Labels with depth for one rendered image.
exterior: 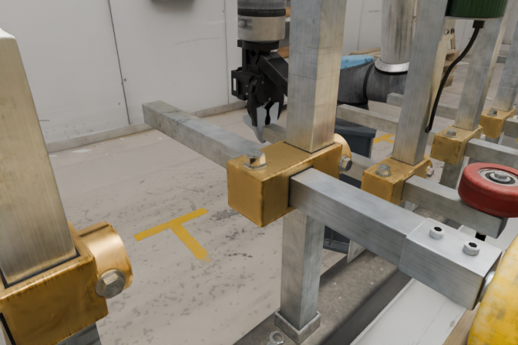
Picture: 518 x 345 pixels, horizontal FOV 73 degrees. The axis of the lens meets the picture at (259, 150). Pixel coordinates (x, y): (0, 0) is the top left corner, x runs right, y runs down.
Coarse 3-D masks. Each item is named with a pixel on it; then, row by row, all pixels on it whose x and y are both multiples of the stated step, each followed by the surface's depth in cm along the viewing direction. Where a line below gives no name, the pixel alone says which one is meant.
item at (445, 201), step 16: (272, 128) 71; (352, 160) 57; (368, 160) 57; (352, 176) 58; (416, 176) 52; (416, 192) 50; (432, 192) 48; (448, 192) 48; (432, 208) 49; (448, 208) 47; (464, 208) 45; (464, 224) 46; (480, 224) 44; (496, 224) 43
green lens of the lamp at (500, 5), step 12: (456, 0) 42; (468, 0) 41; (480, 0) 40; (492, 0) 40; (504, 0) 40; (456, 12) 42; (468, 12) 41; (480, 12) 41; (492, 12) 40; (504, 12) 41
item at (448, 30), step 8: (448, 16) 44; (456, 16) 43; (464, 16) 42; (448, 24) 45; (480, 24) 43; (448, 32) 45; (440, 40) 46; (472, 40) 44; (448, 72) 48; (440, 88) 49; (432, 112) 51; (432, 120) 51
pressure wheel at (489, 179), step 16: (464, 176) 44; (480, 176) 43; (496, 176) 42; (512, 176) 43; (464, 192) 43; (480, 192) 41; (496, 192) 40; (512, 192) 39; (480, 208) 42; (496, 208) 40; (512, 208) 40
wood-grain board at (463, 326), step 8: (464, 312) 26; (472, 312) 25; (464, 320) 25; (472, 320) 25; (456, 328) 24; (464, 328) 24; (448, 336) 24; (456, 336) 24; (464, 336) 24; (448, 344) 23; (456, 344) 23; (464, 344) 23
